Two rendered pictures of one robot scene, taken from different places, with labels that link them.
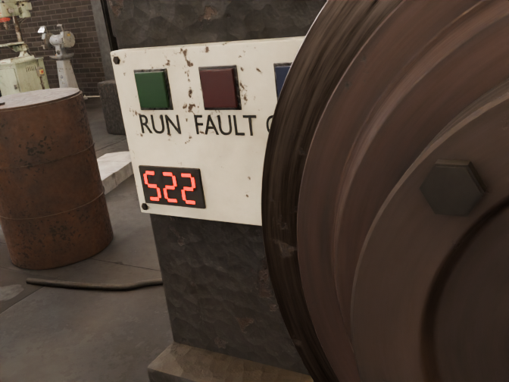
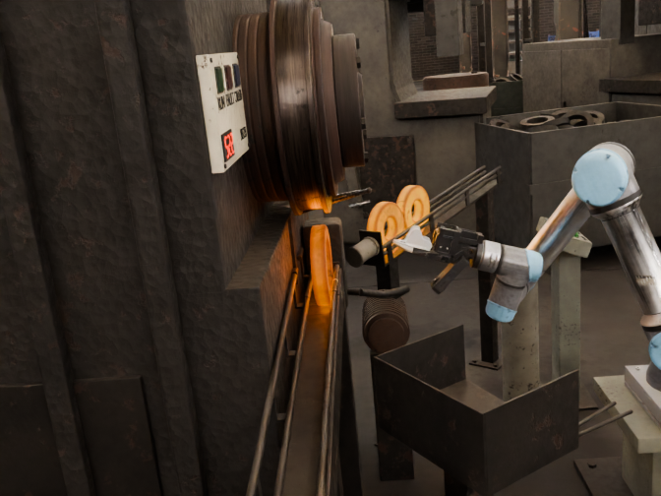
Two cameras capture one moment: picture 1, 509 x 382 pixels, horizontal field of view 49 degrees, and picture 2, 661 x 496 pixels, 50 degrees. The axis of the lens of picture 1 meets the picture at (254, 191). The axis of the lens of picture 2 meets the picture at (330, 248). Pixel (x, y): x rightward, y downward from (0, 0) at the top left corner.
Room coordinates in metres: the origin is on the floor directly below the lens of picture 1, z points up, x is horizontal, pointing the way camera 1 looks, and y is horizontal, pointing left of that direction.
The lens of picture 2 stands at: (0.97, 1.19, 1.24)
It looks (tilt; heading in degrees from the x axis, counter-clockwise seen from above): 16 degrees down; 243
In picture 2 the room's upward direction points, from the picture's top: 6 degrees counter-clockwise
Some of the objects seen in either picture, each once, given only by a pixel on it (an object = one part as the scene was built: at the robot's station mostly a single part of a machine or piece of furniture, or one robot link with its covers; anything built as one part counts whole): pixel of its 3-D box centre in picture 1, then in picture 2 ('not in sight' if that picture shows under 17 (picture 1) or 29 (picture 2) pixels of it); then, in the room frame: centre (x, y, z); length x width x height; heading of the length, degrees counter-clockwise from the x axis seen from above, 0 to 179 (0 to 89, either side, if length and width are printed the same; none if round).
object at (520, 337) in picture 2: not in sight; (519, 335); (-0.55, -0.47, 0.26); 0.12 x 0.12 x 0.52
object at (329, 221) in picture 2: not in sight; (325, 264); (0.16, -0.43, 0.68); 0.11 x 0.08 x 0.24; 149
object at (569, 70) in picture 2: not in sight; (588, 112); (-3.41, -2.79, 0.55); 1.10 x 0.53 x 1.10; 79
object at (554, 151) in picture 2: not in sight; (578, 178); (-2.09, -1.66, 0.39); 1.03 x 0.83 x 0.77; 164
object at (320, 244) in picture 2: not in sight; (322, 265); (0.27, -0.22, 0.75); 0.18 x 0.03 x 0.18; 58
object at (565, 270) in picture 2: not in sight; (566, 313); (-0.71, -0.42, 0.31); 0.24 x 0.16 x 0.62; 59
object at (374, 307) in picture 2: not in sight; (390, 385); (-0.01, -0.43, 0.27); 0.22 x 0.13 x 0.53; 59
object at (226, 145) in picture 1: (232, 136); (226, 107); (0.54, 0.02, 1.15); 0.26 x 0.02 x 0.18; 59
